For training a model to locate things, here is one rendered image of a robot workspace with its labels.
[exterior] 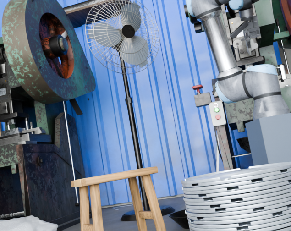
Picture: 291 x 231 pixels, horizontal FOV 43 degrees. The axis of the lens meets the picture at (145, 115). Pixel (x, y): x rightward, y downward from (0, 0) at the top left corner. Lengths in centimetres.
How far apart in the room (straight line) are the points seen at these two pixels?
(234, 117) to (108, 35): 108
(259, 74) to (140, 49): 132
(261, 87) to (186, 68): 213
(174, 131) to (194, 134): 20
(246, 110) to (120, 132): 180
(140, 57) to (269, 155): 149
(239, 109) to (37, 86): 134
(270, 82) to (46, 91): 159
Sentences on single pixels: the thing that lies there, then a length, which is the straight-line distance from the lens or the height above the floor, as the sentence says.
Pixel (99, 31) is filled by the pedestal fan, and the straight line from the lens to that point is 271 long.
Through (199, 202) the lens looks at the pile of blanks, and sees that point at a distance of 90.
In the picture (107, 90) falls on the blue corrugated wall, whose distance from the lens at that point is 387.
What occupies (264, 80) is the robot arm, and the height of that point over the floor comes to 60.
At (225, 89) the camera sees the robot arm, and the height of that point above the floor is 61.
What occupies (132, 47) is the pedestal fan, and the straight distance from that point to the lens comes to 276.
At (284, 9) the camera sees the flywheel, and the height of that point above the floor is 127.
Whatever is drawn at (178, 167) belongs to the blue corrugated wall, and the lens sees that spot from 363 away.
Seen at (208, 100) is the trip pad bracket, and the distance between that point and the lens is 223.
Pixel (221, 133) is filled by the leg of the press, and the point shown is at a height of 45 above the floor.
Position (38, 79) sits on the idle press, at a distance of 260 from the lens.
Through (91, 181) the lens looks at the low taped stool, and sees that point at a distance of 156.
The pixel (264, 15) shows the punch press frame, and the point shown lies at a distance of 248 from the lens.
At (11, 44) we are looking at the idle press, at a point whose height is 126.
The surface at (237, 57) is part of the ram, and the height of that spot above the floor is 91.
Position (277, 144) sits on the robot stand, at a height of 34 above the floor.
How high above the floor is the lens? 34
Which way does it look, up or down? 8 degrees up
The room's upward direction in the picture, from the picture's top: 10 degrees counter-clockwise
